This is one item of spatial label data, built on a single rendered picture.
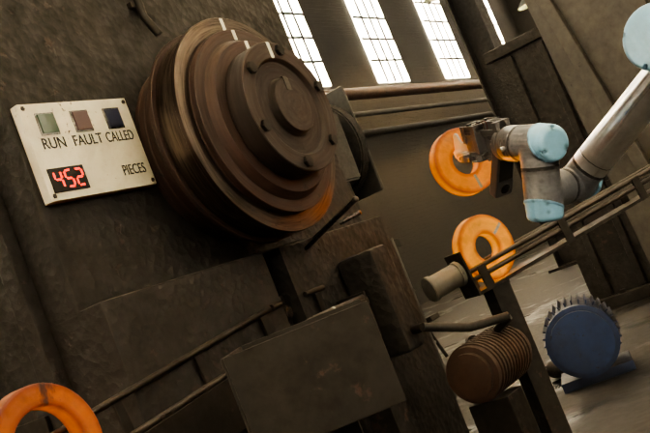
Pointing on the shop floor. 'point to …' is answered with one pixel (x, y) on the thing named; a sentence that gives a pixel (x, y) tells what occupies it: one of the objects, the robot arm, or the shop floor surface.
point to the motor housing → (493, 380)
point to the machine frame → (148, 200)
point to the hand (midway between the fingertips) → (459, 154)
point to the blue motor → (584, 342)
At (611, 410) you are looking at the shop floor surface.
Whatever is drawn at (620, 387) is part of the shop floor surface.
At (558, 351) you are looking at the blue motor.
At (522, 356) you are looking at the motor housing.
